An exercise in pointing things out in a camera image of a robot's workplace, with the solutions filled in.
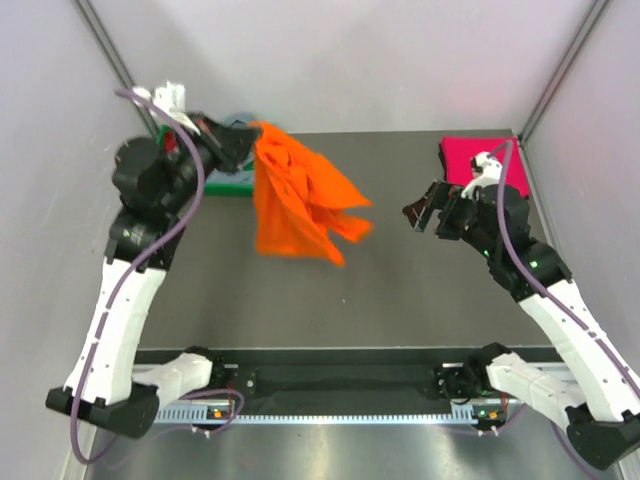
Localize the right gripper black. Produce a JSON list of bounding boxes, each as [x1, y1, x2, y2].
[[403, 179, 498, 258]]

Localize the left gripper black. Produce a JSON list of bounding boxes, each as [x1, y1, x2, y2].
[[164, 112, 266, 211]]

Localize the orange t shirt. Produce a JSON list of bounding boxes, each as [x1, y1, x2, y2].
[[249, 121, 374, 267]]

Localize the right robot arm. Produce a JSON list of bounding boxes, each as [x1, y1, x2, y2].
[[402, 181, 639, 470]]

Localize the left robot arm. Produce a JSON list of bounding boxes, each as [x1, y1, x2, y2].
[[46, 113, 260, 439]]

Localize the grey-blue t shirt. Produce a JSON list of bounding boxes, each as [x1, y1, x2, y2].
[[223, 112, 257, 171]]

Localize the green plastic bin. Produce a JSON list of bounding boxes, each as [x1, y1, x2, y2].
[[156, 125, 255, 197]]

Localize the folded pink t shirt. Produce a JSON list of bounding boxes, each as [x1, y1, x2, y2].
[[439, 135, 531, 199]]

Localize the dark red t shirt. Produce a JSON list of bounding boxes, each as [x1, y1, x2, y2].
[[162, 129, 180, 156]]

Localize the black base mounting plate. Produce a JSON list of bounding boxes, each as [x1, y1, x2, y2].
[[222, 364, 502, 403]]

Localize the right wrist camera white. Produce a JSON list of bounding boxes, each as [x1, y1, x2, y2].
[[461, 152, 502, 200]]

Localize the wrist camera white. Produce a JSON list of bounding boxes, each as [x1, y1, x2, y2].
[[461, 152, 502, 200], [132, 81, 201, 135]]

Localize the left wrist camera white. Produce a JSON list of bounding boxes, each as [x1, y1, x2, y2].
[[132, 81, 201, 135]]

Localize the aluminium corner post left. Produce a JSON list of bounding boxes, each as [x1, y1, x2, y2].
[[69, 0, 162, 141]]

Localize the aluminium corner post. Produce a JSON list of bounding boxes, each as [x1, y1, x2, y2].
[[69, 0, 162, 141], [517, 0, 613, 145]]

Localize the slotted cable duct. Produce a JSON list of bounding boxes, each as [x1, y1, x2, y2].
[[154, 402, 506, 426]]

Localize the aluminium corner post right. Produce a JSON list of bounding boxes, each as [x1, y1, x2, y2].
[[517, 0, 613, 145]]

